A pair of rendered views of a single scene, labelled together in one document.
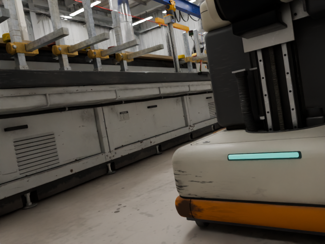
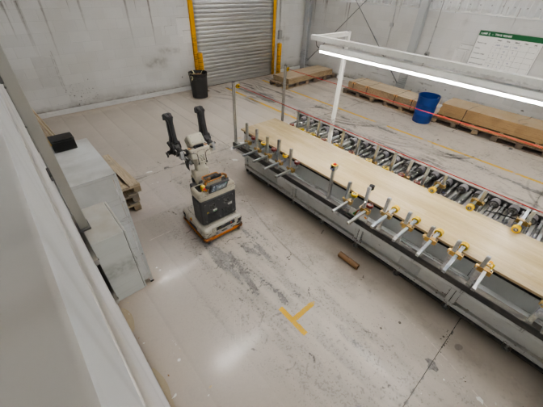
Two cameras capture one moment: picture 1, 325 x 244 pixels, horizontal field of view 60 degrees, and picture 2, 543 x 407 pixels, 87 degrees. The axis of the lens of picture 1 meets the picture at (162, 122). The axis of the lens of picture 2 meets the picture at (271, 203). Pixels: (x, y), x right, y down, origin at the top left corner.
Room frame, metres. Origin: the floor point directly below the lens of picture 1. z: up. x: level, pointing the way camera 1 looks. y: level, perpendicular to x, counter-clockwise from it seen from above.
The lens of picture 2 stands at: (2.54, -3.34, 2.97)
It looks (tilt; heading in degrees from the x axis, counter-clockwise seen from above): 38 degrees down; 103
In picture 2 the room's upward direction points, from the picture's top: 3 degrees clockwise
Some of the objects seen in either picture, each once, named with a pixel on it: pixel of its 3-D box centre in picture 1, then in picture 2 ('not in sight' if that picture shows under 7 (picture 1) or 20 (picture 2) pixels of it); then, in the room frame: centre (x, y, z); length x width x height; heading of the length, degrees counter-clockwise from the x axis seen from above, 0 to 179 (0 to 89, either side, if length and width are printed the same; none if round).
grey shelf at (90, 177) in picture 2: not in sight; (102, 222); (0.22, -1.50, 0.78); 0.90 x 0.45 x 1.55; 146
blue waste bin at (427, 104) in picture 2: not in sight; (426, 107); (4.77, 5.11, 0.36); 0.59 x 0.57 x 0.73; 56
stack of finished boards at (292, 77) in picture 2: not in sight; (304, 73); (1.03, 7.81, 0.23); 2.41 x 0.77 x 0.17; 58
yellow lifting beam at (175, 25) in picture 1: (173, 24); not in sight; (8.09, -0.76, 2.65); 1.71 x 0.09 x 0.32; 146
